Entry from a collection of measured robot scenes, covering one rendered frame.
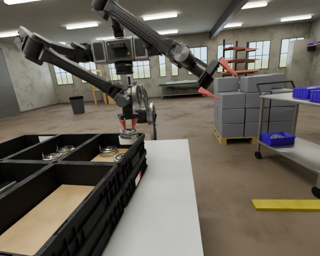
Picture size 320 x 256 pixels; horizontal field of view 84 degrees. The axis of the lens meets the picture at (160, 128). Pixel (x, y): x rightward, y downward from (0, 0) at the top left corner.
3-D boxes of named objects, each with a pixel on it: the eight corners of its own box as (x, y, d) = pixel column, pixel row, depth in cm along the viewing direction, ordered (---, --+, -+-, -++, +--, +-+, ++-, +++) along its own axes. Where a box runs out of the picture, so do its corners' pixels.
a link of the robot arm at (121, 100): (118, 81, 95) (110, 94, 97) (110, 82, 84) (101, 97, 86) (136, 94, 96) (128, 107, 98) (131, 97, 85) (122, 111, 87)
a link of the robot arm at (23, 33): (10, 18, 70) (2, 40, 73) (38, 38, 70) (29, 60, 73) (78, 42, 113) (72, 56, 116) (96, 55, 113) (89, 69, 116)
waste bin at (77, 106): (79, 114, 731) (75, 97, 711) (69, 114, 753) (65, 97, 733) (89, 112, 779) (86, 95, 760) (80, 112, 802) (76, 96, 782)
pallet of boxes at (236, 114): (268, 129, 377) (274, 73, 345) (291, 143, 300) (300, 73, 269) (213, 131, 392) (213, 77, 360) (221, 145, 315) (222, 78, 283)
